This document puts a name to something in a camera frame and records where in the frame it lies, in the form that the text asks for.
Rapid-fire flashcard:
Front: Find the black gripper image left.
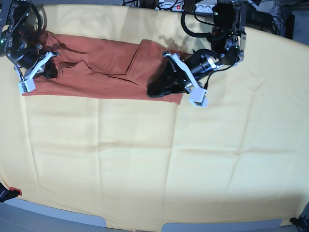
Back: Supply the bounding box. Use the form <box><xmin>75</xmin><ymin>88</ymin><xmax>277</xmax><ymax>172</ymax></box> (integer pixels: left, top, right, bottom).
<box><xmin>11</xmin><ymin>46</ymin><xmax>58</xmax><ymax>79</ymax></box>

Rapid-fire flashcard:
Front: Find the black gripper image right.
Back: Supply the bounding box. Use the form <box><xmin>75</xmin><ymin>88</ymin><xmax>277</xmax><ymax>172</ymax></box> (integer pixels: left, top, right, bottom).
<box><xmin>147</xmin><ymin>49</ymin><xmax>221</xmax><ymax>98</ymax></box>

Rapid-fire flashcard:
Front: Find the salmon red T-shirt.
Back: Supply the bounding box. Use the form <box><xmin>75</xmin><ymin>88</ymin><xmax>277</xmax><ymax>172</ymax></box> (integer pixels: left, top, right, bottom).
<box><xmin>21</xmin><ymin>31</ymin><xmax>186</xmax><ymax>105</ymax></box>

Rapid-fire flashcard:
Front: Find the white power strip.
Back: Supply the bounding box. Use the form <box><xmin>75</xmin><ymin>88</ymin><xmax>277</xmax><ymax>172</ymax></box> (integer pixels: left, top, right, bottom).
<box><xmin>159</xmin><ymin>0</ymin><xmax>217</xmax><ymax>14</ymax></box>

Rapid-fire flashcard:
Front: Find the pale yellow table cloth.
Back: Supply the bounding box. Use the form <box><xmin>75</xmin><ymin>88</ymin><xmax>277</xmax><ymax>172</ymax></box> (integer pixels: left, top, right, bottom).
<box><xmin>0</xmin><ymin>2</ymin><xmax>309</xmax><ymax>232</ymax></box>

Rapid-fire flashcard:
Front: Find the black power adapter box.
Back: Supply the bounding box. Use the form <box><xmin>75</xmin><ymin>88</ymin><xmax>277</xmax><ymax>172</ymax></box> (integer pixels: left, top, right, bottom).
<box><xmin>246</xmin><ymin>9</ymin><xmax>273</xmax><ymax>28</ymax></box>

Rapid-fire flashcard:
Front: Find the red black clamp left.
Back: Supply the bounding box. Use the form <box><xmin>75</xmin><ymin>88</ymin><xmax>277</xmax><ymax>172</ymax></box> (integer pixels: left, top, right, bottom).
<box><xmin>0</xmin><ymin>183</ymin><xmax>22</xmax><ymax>203</ymax></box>

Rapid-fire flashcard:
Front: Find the black clamp right corner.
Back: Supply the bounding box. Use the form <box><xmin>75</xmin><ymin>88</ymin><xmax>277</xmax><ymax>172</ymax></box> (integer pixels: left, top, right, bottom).
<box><xmin>290</xmin><ymin>217</ymin><xmax>309</xmax><ymax>232</ymax></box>

